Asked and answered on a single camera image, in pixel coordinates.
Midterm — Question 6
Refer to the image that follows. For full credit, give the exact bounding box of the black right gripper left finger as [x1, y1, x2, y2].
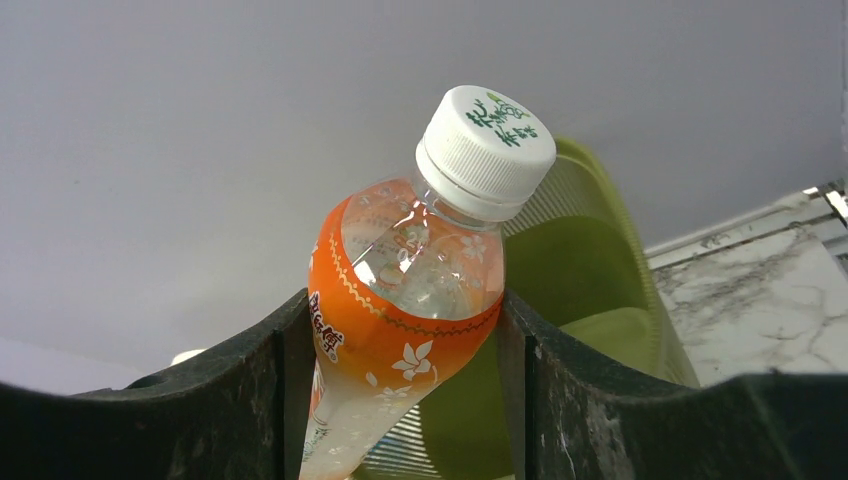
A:
[1, 292, 315, 479]

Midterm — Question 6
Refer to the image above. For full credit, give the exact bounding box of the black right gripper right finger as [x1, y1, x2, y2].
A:
[496, 293, 847, 479]

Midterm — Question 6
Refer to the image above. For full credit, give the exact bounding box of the orange label tea bottle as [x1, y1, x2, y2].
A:
[300, 85, 556, 479]

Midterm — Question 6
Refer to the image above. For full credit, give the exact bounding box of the green mesh waste bin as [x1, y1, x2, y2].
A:
[355, 138, 698, 479]

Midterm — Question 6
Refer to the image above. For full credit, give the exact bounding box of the aluminium table frame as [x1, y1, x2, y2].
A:
[646, 179, 847, 270]

